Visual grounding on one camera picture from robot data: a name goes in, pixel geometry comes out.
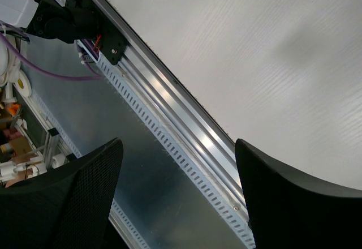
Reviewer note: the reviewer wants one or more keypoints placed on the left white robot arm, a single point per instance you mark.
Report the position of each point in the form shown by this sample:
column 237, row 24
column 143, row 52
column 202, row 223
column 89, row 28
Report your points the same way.
column 49, row 20

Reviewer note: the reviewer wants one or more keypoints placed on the slotted white cable duct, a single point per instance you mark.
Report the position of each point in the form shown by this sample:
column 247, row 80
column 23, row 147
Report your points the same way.
column 121, row 82

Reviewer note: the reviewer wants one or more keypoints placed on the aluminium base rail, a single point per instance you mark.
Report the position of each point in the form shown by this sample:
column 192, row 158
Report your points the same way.
column 192, row 128

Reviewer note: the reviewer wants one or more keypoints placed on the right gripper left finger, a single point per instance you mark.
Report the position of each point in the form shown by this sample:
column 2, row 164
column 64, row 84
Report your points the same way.
column 67, row 207

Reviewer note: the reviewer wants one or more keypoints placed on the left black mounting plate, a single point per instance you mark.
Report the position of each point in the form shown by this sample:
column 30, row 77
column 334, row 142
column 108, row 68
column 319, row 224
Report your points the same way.
column 113, row 46

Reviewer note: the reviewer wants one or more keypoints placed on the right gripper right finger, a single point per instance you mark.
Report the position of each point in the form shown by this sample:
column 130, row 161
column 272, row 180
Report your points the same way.
column 289, row 208

